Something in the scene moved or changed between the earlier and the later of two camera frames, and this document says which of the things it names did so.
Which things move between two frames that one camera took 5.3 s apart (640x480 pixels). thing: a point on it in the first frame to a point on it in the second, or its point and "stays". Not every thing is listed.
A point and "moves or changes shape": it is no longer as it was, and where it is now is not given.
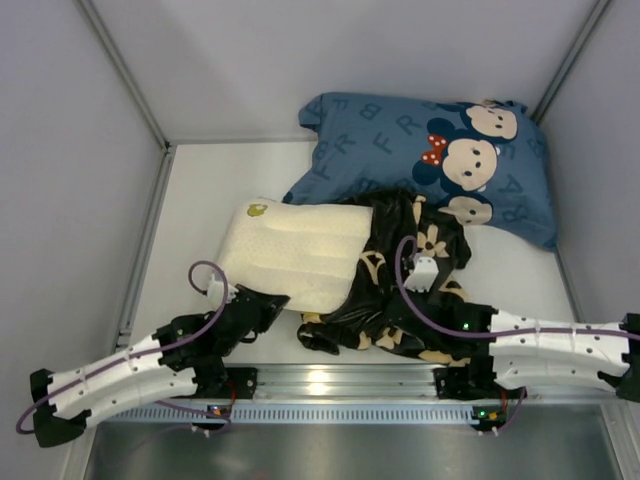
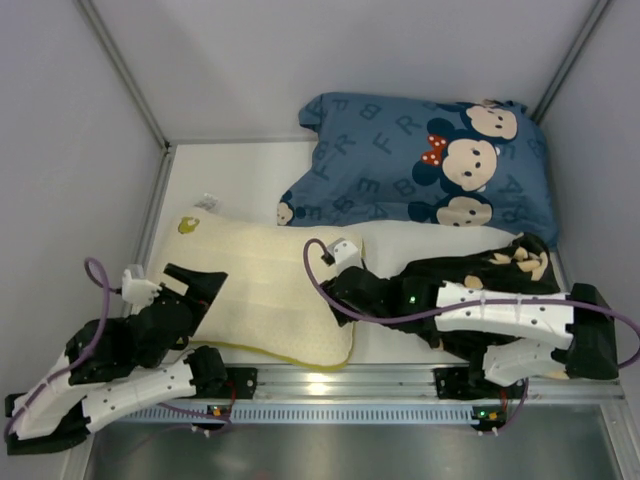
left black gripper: (251, 307) to (182, 298)
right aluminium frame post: (568, 62) stays
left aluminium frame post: (124, 73) stays
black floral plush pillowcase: (403, 296) to (525, 265)
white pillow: (307, 252) moves or changes shape
